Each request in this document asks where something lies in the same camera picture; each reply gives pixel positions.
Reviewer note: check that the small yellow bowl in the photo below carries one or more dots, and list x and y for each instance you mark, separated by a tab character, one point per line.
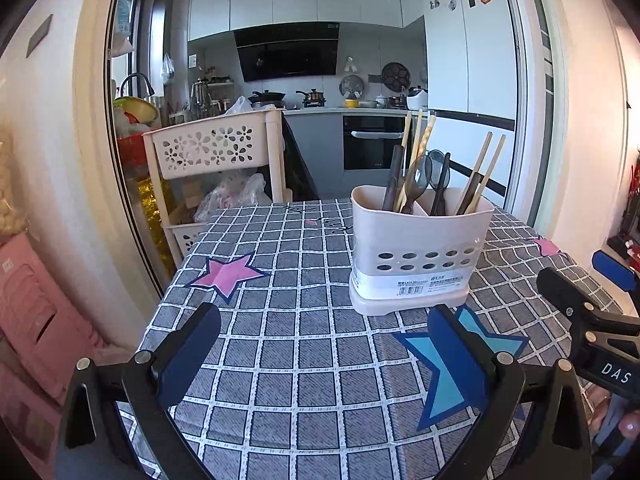
351	103

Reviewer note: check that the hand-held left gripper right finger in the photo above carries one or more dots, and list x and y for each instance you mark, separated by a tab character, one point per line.
457	355

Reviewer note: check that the black wok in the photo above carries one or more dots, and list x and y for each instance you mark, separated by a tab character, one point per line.
267	96

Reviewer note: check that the grey checked tablecloth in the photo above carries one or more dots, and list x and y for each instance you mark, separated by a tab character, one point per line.
310	360

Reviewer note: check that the dark hanging cloth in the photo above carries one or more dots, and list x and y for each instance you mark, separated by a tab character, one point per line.
297	165

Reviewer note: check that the white rice cooker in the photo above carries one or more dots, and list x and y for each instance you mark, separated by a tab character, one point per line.
416	99

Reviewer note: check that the white upper kitchen cabinets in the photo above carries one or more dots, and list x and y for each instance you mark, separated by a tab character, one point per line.
300	5

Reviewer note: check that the light blue star sticker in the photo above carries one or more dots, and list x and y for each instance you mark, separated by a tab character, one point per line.
497	340

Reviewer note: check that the white plastic bag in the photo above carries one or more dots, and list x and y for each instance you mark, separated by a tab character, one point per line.
240	106

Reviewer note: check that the white refrigerator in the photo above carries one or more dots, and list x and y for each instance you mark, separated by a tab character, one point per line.
465	60

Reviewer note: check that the grey wall plate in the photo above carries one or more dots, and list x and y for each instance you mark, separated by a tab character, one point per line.
39	34

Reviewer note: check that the round dark hanging pan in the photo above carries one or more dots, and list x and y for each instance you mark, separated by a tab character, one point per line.
396	76

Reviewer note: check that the black range hood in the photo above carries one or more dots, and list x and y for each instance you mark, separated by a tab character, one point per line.
287	57

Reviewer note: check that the hanging plastic bag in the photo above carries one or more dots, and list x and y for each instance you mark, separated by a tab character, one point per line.
167	67

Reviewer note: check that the person's right hand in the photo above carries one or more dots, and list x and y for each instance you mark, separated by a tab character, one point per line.
622	425

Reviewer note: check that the pink star sticker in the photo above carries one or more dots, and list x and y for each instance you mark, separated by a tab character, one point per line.
547	247
230	272

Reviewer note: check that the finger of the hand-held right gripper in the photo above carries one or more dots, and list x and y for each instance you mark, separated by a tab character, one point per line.
615	270
570	290

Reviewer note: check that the steel pot with lid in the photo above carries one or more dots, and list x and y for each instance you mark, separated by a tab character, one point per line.
312	96

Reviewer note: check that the white plastic utensil holder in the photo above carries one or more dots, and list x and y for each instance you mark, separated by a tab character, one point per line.
415	250

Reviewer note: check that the dark translucent spoon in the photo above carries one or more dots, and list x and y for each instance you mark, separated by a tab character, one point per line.
441	170
392	175
419	172

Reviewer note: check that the cream plastic trolley rack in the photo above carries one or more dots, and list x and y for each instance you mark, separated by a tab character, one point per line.
210	142

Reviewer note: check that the patterned bamboo chopstick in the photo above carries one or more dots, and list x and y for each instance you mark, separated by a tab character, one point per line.
429	132

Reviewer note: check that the grey kitchen base cabinet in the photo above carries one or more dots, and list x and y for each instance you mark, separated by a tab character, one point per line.
315	150

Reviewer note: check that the yellow green colander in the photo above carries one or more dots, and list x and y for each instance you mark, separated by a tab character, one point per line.
135	110

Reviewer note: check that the clear plastic bag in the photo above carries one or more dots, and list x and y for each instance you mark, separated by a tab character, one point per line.
230	192

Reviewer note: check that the black built-in oven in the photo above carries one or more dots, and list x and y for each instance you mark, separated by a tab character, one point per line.
372	142

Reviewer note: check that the gold foil decoration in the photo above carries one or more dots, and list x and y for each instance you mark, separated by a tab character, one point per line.
152	210

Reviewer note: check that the bag of puffed snacks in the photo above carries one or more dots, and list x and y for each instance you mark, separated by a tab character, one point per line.
7	200

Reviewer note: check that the curved kitchen faucet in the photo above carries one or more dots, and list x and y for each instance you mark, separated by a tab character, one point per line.
136	76

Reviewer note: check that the pink plastic stool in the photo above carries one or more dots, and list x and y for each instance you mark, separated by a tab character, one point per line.
20	425
30	310

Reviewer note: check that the red plastic basket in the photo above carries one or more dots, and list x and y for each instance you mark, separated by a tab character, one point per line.
132	147

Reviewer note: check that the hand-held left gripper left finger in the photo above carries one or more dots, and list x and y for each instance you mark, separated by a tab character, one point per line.
192	360

